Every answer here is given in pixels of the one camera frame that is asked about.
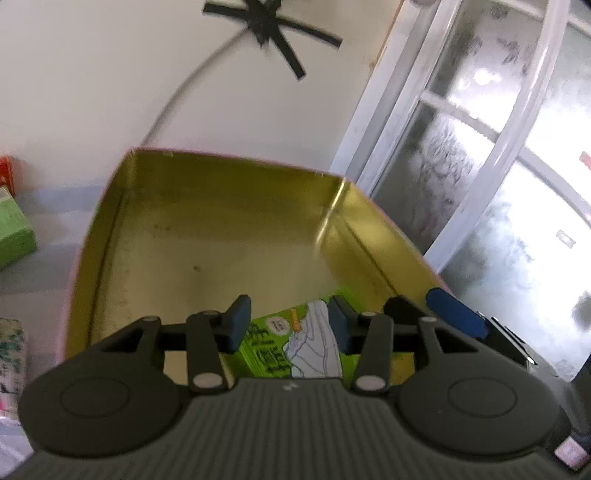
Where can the small red box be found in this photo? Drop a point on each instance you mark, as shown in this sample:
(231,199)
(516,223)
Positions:
(7,175)

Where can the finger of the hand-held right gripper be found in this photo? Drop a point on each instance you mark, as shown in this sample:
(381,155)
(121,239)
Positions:
(455,311)
(401,310)

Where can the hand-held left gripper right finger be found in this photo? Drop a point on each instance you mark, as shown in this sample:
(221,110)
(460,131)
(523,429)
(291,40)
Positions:
(339,325)

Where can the white window frame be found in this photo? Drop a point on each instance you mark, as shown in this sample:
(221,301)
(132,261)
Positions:
(392,92)

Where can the green medicine box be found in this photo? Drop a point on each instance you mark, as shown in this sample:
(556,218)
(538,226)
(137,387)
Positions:
(14,230)

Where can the green packet with white print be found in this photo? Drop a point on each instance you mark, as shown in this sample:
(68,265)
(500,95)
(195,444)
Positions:
(272,355)

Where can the black tape cross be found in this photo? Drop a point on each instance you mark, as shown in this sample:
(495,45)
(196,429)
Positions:
(270,25)

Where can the striped bedsheet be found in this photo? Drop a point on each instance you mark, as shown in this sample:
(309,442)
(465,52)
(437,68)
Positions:
(51,286)

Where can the pink tin box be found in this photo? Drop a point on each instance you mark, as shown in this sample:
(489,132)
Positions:
(207,230)

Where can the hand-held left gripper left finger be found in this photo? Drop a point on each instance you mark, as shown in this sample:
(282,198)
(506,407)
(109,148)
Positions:
(239,323)

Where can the floral tissue packet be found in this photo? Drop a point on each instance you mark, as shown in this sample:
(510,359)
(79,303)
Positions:
(11,364)

